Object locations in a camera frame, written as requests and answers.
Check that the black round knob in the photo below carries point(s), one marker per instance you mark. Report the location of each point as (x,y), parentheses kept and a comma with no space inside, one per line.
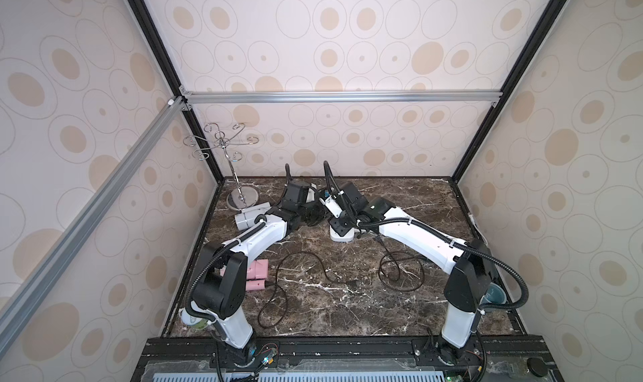
(537,367)

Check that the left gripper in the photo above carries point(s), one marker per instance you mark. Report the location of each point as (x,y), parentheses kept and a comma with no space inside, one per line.
(323,214)

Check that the left aluminium frame bar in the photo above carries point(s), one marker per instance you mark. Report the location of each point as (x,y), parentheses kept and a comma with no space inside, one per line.
(21,308)

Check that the white hair dryer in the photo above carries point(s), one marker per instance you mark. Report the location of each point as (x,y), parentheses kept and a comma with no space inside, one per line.
(246,218)

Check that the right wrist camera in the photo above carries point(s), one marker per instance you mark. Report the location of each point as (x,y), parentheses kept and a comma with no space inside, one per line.
(345,200)

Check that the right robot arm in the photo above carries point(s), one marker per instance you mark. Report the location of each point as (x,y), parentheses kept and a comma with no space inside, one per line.
(469,265)

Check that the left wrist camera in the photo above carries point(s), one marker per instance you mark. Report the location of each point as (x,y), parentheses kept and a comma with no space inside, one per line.
(297,193)

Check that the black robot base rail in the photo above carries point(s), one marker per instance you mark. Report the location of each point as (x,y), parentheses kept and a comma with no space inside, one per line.
(489,358)

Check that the horizontal aluminium frame bar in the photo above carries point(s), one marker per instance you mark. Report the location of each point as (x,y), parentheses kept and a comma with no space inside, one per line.
(467,95)

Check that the chrome cup holder stand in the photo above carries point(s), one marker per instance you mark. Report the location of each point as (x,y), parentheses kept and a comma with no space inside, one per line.
(241,197)

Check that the teal ceramic cup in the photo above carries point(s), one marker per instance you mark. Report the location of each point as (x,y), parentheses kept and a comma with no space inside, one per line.
(495,295)

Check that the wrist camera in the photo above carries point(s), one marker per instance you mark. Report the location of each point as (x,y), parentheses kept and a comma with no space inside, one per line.
(345,200)
(297,193)

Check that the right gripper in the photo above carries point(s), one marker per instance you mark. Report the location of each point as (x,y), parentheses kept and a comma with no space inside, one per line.
(349,221)

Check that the white power strip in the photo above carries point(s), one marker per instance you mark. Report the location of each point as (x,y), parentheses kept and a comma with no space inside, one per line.
(341,230)

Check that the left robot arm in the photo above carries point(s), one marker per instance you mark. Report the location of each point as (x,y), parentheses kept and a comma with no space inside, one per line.
(217,292)

